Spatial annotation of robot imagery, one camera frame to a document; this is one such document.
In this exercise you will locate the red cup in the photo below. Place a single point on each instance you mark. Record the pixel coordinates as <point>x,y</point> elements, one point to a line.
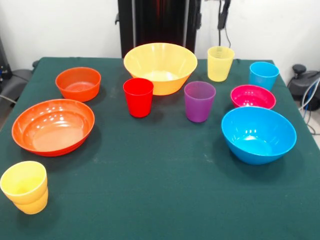
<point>138,105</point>

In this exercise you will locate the orange-yellow cup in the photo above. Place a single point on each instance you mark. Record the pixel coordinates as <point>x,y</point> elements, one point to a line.
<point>32,207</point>

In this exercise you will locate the purple cup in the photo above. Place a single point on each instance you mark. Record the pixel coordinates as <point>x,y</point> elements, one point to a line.
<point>198,107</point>

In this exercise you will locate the dark green table cloth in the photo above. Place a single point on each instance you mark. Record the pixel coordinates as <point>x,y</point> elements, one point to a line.
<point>162,175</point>

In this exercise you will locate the large yellow bowl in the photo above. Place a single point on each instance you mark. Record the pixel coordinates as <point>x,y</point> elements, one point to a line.
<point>162,62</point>

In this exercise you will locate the translucent yellow cup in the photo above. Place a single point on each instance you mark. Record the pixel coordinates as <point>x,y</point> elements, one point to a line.
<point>220,70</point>

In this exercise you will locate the small orange bowl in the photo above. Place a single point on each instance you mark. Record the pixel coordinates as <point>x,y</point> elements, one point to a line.
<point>77,92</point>

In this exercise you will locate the pink bowl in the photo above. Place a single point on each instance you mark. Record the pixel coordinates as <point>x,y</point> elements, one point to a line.
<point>252,96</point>

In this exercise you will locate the large blue bowl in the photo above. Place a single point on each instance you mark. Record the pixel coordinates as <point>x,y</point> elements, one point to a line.
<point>257,147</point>

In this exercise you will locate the large shallow orange bowl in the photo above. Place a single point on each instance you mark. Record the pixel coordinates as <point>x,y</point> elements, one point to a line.
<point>52,130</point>

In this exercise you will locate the blue cup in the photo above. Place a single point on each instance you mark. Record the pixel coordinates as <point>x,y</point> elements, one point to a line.
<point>262,80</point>

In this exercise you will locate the black stand base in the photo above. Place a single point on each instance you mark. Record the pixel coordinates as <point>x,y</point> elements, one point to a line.
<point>298,85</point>

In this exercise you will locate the grey stand base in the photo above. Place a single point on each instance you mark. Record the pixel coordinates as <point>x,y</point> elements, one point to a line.
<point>17,80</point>

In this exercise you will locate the black equipment rack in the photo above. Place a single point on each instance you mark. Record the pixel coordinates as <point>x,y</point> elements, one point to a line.
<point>3,65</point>

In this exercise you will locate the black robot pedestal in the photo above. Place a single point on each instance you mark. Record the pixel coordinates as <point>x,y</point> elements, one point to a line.
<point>160,22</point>

